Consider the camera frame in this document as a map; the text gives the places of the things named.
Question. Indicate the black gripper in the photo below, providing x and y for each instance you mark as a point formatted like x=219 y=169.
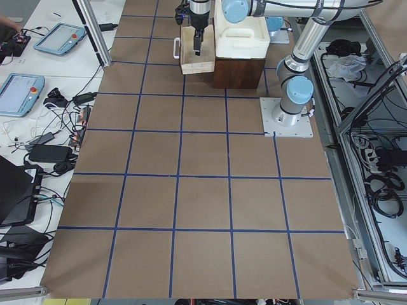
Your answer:
x=198 y=21

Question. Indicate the black laptop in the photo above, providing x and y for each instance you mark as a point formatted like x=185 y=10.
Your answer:
x=19 y=187

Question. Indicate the aluminium frame post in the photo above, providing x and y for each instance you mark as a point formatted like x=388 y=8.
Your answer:
x=88 y=19

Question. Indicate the dark brown wooden cabinet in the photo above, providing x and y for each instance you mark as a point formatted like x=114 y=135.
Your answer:
x=237 y=73

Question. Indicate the black power adapter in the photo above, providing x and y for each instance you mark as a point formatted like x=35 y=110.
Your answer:
x=49 y=154

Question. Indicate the black and white cloth heap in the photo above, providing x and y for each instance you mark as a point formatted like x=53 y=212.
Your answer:
x=350 y=62

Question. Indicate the white plastic tray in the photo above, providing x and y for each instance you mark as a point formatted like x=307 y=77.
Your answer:
x=237 y=35

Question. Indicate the upper blue teach pendant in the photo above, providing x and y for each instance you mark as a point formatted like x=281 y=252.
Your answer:
x=61 y=39

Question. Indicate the blue teach pendant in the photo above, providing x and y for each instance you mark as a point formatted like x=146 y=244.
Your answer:
x=61 y=39
x=19 y=93

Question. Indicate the lower blue teach pendant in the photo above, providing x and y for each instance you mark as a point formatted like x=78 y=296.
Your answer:
x=19 y=93

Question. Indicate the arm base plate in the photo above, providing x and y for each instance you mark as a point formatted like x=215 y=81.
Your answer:
x=278 y=36
x=276 y=123

